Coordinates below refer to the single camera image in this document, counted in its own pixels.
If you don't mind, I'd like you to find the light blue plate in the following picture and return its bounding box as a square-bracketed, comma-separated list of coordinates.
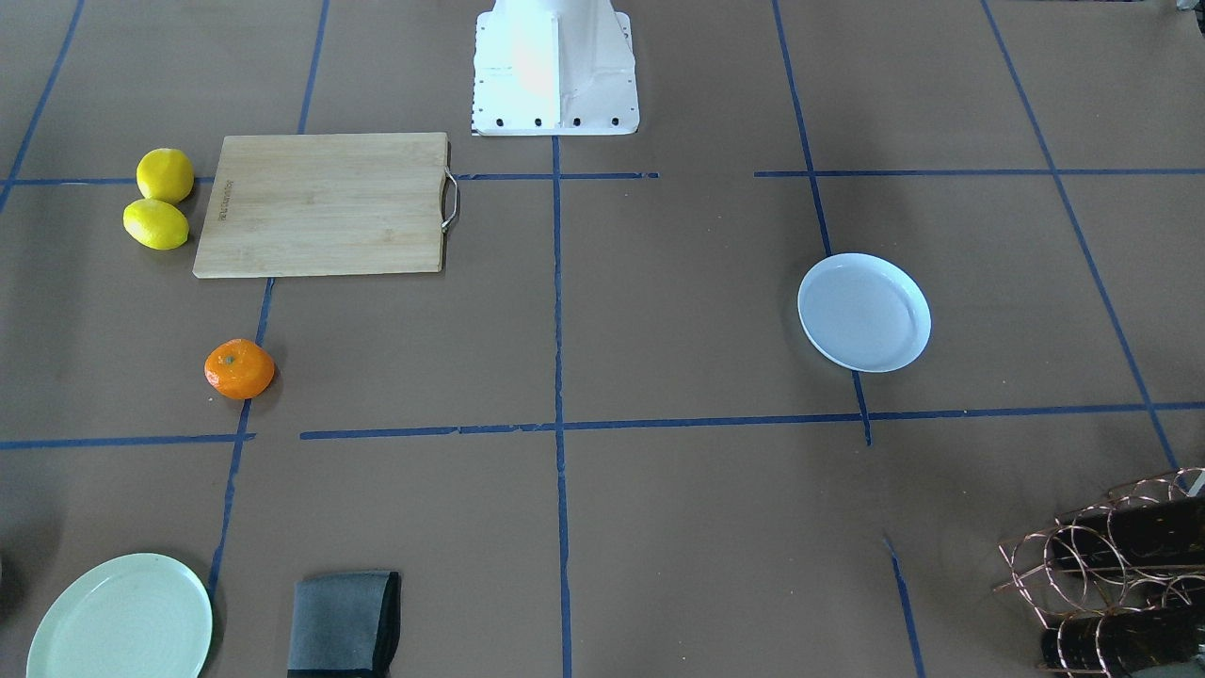
[797, 252, 933, 375]

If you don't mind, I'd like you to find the light green plate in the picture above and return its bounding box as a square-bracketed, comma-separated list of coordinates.
[25, 553, 214, 677]

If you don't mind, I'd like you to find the wooden cutting board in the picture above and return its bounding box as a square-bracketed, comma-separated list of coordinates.
[193, 132, 459, 281]

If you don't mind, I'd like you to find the orange fruit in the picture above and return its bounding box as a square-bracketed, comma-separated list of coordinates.
[202, 338, 276, 400]

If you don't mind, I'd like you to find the dark grey folded cloth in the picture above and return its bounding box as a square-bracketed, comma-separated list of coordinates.
[286, 570, 402, 677]

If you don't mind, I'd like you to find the yellow lemon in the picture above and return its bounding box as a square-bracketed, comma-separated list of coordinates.
[135, 149, 196, 204]
[123, 197, 190, 250]

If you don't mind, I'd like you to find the dark wine bottle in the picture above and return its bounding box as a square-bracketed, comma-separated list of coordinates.
[1040, 606, 1204, 677]
[1050, 496, 1204, 576]

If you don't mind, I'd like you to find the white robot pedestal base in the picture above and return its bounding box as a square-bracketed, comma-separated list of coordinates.
[471, 1, 641, 137]

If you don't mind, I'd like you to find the copper wire bottle rack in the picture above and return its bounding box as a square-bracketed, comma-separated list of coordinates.
[998, 468, 1203, 677]

